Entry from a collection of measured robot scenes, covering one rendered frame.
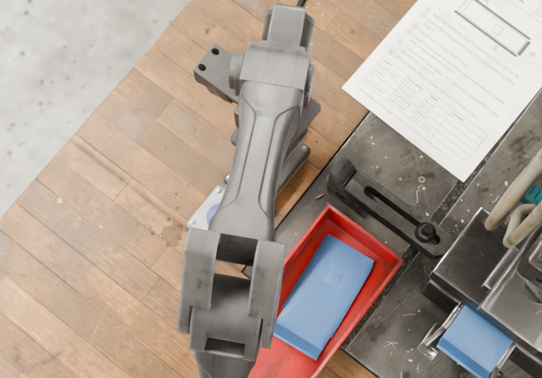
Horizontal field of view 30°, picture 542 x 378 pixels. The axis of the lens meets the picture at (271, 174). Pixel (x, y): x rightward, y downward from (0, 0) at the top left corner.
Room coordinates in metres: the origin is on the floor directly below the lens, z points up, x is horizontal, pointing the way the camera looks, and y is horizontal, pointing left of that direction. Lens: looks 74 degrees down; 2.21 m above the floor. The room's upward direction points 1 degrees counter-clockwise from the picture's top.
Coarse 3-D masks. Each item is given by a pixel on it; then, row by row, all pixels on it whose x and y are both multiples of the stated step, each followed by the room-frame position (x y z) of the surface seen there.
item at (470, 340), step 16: (464, 320) 0.16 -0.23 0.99; (480, 320) 0.16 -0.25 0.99; (448, 336) 0.14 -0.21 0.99; (464, 336) 0.14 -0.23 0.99; (480, 336) 0.14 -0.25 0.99; (496, 336) 0.14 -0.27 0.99; (448, 352) 0.12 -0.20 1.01; (464, 352) 0.12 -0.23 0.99; (480, 352) 0.12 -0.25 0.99; (496, 352) 0.12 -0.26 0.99; (480, 368) 0.10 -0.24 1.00
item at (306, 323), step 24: (336, 240) 0.27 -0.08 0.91; (312, 264) 0.24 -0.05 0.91; (336, 264) 0.24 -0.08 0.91; (360, 264) 0.24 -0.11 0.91; (312, 288) 0.21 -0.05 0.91; (336, 288) 0.21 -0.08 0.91; (288, 312) 0.18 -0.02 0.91; (312, 312) 0.18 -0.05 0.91; (336, 312) 0.18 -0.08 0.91; (288, 336) 0.15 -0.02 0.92; (312, 336) 0.15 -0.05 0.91
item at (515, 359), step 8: (424, 288) 0.20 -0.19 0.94; (432, 288) 0.20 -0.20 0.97; (424, 296) 0.20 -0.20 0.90; (432, 296) 0.19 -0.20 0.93; (440, 296) 0.19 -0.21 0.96; (440, 304) 0.19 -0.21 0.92; (448, 304) 0.18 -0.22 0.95; (456, 304) 0.18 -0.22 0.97; (448, 312) 0.18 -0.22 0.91; (512, 352) 0.12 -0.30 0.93; (520, 352) 0.12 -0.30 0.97; (512, 360) 0.11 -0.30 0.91; (520, 360) 0.11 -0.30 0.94; (528, 360) 0.11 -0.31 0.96; (528, 368) 0.10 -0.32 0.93; (536, 368) 0.10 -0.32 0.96; (536, 376) 0.09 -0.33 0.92
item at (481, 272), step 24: (480, 216) 0.27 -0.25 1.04; (456, 240) 0.24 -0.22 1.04; (480, 240) 0.24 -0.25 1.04; (528, 240) 0.23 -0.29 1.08; (456, 264) 0.21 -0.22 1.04; (480, 264) 0.21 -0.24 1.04; (504, 264) 0.21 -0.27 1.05; (456, 288) 0.19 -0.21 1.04; (480, 288) 0.19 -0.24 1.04; (504, 288) 0.18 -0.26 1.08; (528, 288) 0.17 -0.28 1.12; (480, 312) 0.16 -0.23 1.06; (504, 312) 0.15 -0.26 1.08; (528, 312) 0.15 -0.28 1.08; (528, 336) 0.12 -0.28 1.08
